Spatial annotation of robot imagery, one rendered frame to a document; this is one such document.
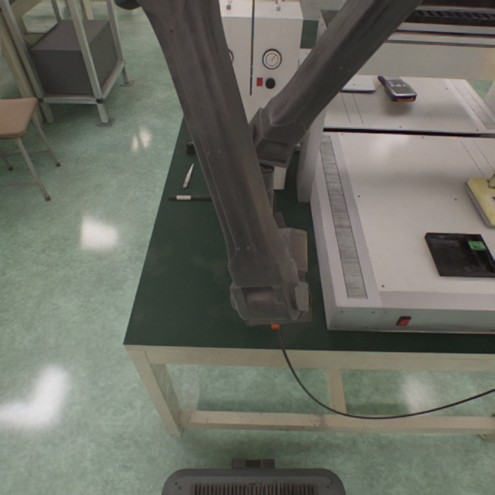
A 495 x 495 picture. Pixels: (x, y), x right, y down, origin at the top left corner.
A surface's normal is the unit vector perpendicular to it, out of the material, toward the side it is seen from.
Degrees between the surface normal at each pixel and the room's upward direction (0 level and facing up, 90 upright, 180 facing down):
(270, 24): 90
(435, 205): 0
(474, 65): 90
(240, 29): 90
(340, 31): 72
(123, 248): 0
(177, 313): 0
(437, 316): 90
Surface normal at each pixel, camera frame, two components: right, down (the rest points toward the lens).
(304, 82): -0.91, -0.03
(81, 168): 0.02, -0.66
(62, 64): -0.02, 0.75
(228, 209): -0.32, 0.51
